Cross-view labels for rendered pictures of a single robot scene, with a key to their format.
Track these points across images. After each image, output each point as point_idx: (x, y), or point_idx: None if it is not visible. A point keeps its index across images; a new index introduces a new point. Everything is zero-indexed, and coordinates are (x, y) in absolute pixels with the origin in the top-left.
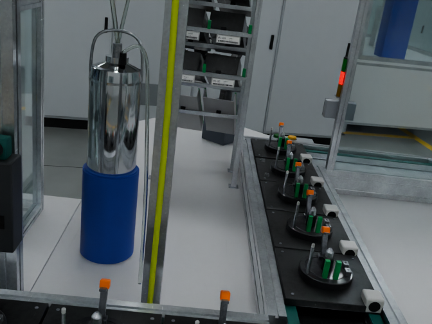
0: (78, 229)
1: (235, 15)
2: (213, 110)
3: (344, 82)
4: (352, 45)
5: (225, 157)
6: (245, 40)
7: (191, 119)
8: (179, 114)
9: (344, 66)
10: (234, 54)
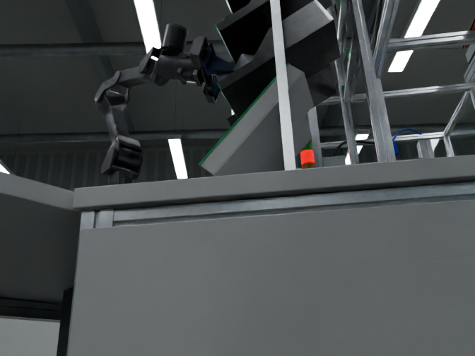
0: None
1: None
2: (280, 150)
3: (320, 158)
4: (317, 122)
5: None
6: (123, 109)
7: (256, 159)
8: (259, 138)
9: (312, 143)
10: (121, 121)
